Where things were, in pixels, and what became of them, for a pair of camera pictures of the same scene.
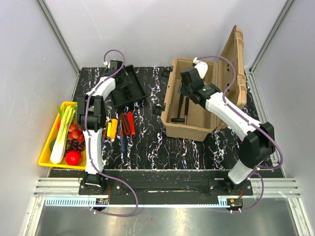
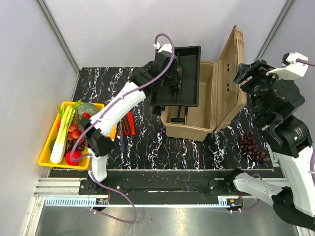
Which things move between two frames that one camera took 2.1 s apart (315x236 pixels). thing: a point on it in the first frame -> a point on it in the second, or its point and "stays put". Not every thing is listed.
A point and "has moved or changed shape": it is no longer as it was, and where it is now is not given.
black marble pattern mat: x=134 y=137 stays put
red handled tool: x=130 y=119 stays put
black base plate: x=165 y=187 stays put
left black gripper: x=127 y=81 -> x=176 y=78
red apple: x=73 y=158 stays put
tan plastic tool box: x=183 y=118 stays put
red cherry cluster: x=76 y=132 stays put
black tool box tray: x=137 y=90 has moved or changed shape
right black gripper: x=182 y=90 -> x=244 y=69
